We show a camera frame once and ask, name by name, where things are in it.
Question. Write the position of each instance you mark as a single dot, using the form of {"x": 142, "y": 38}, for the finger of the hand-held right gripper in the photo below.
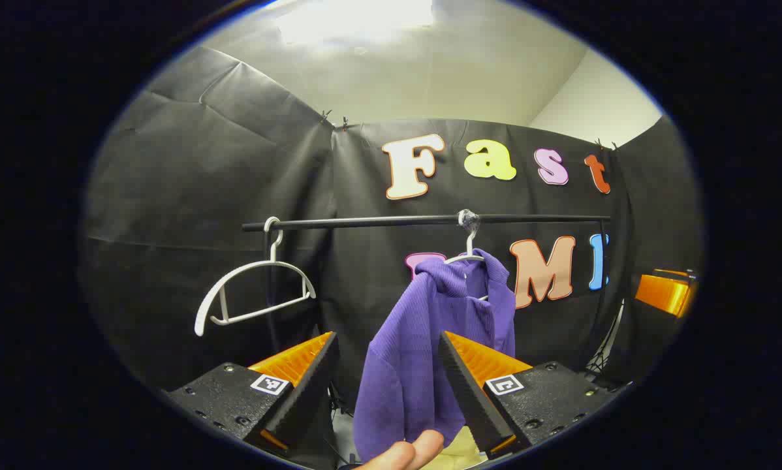
{"x": 665, "y": 295}

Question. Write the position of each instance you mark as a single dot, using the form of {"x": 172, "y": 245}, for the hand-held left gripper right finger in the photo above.
{"x": 469, "y": 398}

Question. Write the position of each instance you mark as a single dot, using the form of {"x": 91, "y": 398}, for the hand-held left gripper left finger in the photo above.
{"x": 306, "y": 398}

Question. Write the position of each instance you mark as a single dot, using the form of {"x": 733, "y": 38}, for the purple knit sweater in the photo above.
{"x": 404, "y": 365}

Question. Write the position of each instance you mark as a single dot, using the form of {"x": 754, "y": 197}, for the white plastic clothes hanger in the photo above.
{"x": 274, "y": 251}

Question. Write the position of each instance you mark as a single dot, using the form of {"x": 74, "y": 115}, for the white hanger with taped hook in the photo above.
{"x": 470, "y": 243}

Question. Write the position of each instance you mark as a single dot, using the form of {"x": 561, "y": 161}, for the black clothes rack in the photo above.
{"x": 365, "y": 222}

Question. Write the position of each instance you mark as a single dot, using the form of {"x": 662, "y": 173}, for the black tripod stand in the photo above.
{"x": 603, "y": 359}

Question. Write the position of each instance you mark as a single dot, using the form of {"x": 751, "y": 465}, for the black backdrop cloth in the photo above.
{"x": 169, "y": 196}

